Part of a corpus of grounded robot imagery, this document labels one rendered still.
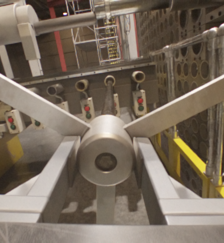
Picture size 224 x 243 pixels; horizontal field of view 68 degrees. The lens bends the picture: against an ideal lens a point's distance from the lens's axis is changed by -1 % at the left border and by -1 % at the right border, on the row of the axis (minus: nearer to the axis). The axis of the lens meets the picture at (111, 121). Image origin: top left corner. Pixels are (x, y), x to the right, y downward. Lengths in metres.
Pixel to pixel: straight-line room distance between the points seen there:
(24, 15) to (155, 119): 1.35
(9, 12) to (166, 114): 1.39
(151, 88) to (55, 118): 1.06
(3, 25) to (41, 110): 1.34
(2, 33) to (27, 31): 0.18
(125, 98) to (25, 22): 0.86
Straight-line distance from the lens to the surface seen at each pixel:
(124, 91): 1.17
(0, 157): 2.26
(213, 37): 0.77
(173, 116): 0.16
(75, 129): 0.16
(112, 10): 1.39
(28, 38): 1.40
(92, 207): 1.38
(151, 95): 1.20
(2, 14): 1.50
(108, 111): 0.25
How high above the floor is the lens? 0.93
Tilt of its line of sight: 17 degrees down
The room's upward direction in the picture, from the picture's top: 9 degrees counter-clockwise
